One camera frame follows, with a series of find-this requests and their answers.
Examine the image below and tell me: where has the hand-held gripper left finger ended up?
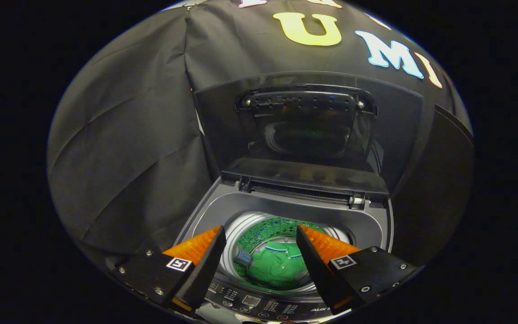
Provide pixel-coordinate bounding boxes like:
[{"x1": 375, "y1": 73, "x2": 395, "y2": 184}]
[{"x1": 115, "y1": 225, "x2": 227, "y2": 313}]

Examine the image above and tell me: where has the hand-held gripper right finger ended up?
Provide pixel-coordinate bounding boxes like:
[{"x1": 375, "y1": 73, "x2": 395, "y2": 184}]
[{"x1": 296, "y1": 224, "x2": 421, "y2": 315}]

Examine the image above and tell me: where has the green polo shirt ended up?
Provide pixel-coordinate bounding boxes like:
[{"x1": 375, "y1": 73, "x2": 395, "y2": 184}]
[{"x1": 234, "y1": 217, "x2": 327, "y2": 291}]

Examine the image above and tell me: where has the dark grey washing machine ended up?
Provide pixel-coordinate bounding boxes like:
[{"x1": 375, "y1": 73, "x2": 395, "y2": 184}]
[{"x1": 174, "y1": 175, "x2": 394, "y2": 322}]

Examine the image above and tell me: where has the black backdrop cloth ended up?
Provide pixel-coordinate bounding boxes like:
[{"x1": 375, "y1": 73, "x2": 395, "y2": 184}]
[{"x1": 47, "y1": 0, "x2": 474, "y2": 270}]

